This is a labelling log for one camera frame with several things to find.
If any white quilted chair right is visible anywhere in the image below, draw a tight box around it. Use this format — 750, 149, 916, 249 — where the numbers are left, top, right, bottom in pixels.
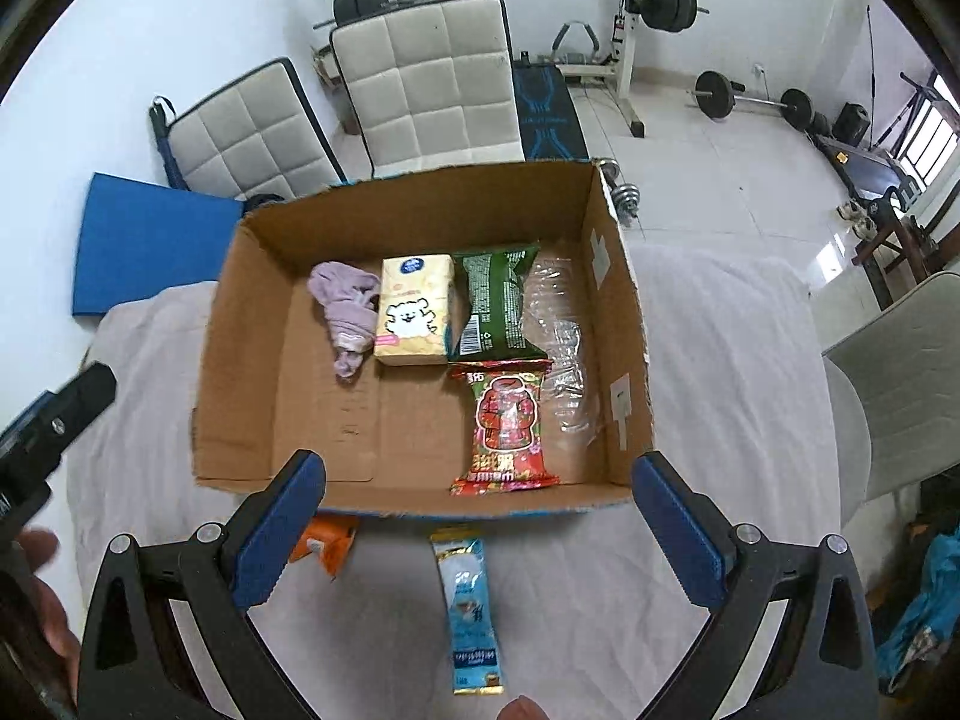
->
331, 0, 524, 177

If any lilac cloth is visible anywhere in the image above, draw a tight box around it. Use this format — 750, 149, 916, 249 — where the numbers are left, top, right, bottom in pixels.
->
308, 262, 381, 380

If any yellow Vinda tissue pack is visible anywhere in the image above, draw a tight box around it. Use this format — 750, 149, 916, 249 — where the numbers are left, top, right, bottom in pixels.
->
374, 254, 454, 366

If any blue clothes pile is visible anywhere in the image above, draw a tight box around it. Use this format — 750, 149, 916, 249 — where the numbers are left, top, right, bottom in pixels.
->
875, 530, 958, 694

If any white quilted chair left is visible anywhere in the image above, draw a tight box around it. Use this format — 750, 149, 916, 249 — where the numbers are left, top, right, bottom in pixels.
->
148, 57, 347, 202

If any person's left hand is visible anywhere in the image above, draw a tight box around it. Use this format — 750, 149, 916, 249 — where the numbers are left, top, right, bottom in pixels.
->
16, 527, 82, 699

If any red floral snack bag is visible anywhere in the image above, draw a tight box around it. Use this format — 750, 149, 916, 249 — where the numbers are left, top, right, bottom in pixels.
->
451, 358, 560, 496

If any dark wooden chair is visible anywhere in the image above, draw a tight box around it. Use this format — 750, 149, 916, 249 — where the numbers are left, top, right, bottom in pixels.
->
853, 185, 958, 310

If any open cardboard box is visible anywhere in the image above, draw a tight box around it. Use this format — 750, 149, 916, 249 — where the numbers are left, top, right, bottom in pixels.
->
192, 161, 652, 518

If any white quilted chair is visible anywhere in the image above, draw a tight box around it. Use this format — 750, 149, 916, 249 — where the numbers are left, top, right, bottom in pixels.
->
148, 57, 347, 202
331, 0, 524, 177

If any black speaker box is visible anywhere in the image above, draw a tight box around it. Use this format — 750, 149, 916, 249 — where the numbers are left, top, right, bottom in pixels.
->
832, 103, 871, 148

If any blue foam mat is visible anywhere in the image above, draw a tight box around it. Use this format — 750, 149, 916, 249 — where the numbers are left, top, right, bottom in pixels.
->
71, 172, 244, 317

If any grey wrinkled table cloth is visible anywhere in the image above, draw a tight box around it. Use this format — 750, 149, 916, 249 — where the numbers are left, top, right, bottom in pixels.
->
65, 244, 841, 718

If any light blue snack sachet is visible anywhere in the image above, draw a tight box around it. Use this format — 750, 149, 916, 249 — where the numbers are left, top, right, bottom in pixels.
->
430, 527, 505, 695

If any floor barbell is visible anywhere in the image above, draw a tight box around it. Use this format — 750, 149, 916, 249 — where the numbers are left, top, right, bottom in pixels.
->
692, 70, 815, 132

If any black blue weight bench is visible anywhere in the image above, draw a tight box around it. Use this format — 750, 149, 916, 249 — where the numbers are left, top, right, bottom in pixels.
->
512, 64, 589, 161

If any grey plastic chair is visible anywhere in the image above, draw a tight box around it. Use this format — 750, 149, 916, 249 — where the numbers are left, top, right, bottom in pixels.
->
823, 271, 958, 522

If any orange snack packet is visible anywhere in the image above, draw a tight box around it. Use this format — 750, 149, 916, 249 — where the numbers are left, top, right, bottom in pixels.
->
288, 514, 359, 578

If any chrome dumbbell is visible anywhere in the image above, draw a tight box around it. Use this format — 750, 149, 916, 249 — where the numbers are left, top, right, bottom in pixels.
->
592, 158, 640, 227

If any green snack bag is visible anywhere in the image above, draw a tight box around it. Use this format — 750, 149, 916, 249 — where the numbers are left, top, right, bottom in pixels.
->
452, 244, 548, 364

